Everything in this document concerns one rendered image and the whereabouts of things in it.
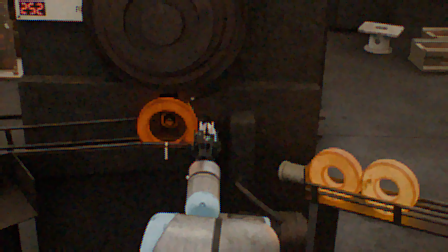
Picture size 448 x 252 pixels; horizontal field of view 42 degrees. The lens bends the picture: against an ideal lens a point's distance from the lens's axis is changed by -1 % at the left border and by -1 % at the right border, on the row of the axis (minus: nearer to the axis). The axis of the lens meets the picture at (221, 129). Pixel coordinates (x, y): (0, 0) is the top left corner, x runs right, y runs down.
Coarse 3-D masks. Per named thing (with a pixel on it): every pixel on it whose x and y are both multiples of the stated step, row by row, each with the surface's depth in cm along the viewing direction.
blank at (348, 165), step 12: (324, 156) 169; (336, 156) 166; (348, 156) 166; (312, 168) 172; (324, 168) 170; (348, 168) 165; (360, 168) 166; (312, 180) 174; (324, 180) 172; (348, 180) 167
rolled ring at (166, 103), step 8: (152, 104) 182; (160, 104) 182; (168, 104) 182; (176, 104) 182; (184, 104) 183; (144, 112) 183; (152, 112) 183; (176, 112) 183; (184, 112) 183; (192, 112) 184; (144, 120) 184; (184, 120) 184; (192, 120) 184; (144, 128) 185; (192, 128) 185; (144, 136) 186; (152, 136) 188; (184, 136) 187; (192, 136) 186
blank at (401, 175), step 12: (372, 168) 161; (384, 168) 159; (396, 168) 157; (408, 168) 158; (360, 180) 164; (372, 180) 162; (396, 180) 158; (408, 180) 156; (372, 192) 163; (408, 192) 157; (408, 204) 158
